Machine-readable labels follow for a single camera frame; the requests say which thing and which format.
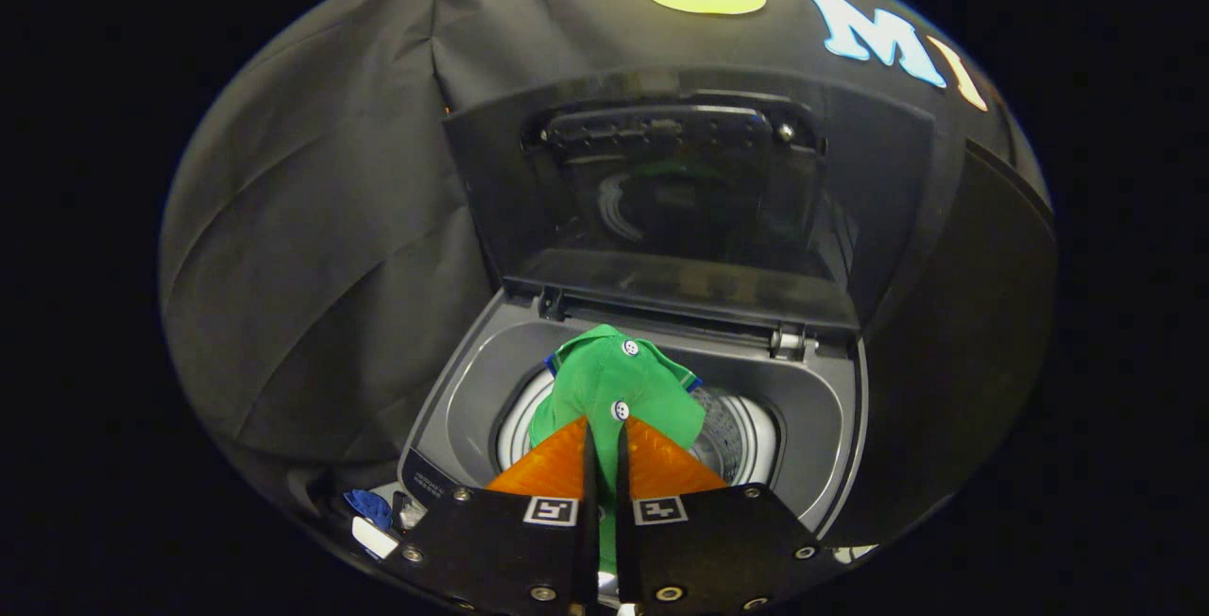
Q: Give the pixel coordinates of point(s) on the black backdrop cloth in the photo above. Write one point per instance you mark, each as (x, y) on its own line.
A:
(312, 248)

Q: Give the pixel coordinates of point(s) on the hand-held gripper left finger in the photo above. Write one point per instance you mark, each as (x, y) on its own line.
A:
(515, 559)

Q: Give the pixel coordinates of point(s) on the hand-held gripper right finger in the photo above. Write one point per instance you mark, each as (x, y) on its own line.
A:
(708, 550)

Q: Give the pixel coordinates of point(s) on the dark grey washing machine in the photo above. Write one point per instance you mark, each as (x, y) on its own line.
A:
(472, 380)

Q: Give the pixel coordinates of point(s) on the small blue cloth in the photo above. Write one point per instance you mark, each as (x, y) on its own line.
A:
(370, 506)

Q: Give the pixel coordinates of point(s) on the green polo shirt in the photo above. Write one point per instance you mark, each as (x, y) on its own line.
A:
(614, 384)

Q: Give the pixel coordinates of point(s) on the small white object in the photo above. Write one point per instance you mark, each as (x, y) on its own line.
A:
(376, 538)

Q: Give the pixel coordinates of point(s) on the dark washing machine lid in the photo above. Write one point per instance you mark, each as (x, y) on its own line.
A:
(699, 200)

